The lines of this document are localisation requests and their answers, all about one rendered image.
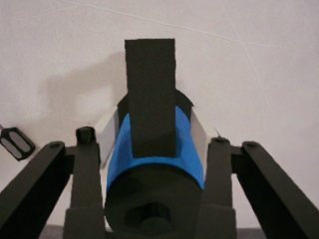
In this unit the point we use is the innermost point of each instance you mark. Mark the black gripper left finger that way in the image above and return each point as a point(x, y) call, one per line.
point(29, 199)

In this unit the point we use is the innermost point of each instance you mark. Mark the black round disc with center stud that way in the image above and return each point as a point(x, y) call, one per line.
point(181, 101)

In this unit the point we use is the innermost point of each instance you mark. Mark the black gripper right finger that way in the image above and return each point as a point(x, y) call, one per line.
point(282, 209)

